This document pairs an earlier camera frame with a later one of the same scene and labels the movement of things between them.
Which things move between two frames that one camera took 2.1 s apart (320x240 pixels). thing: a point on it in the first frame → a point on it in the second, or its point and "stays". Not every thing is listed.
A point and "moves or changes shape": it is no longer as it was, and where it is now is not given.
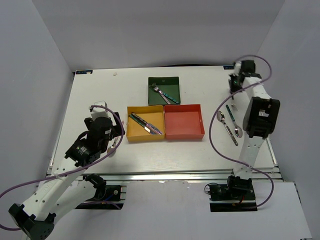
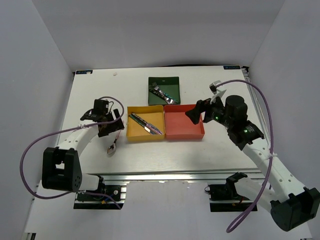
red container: x=183 y=121 stays
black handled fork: x=234 y=107 moves or changes shape
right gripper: x=232 y=88 → x=207 y=107
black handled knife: x=144 y=122 stays
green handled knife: x=140 y=123 stays
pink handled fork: x=156 y=88 stays
